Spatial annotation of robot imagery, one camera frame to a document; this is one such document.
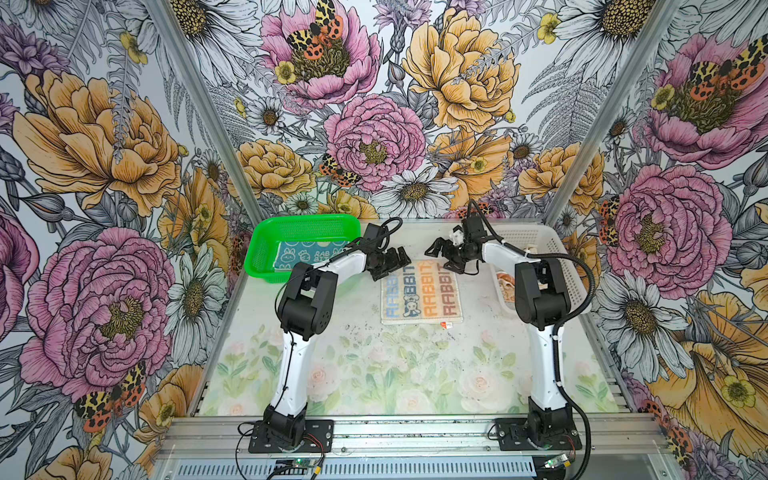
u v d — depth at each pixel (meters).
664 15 0.72
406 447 0.74
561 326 0.63
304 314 0.59
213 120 0.90
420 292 1.00
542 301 0.61
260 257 1.13
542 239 1.08
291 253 1.08
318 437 0.74
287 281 0.61
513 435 0.74
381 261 0.91
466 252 0.92
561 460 0.71
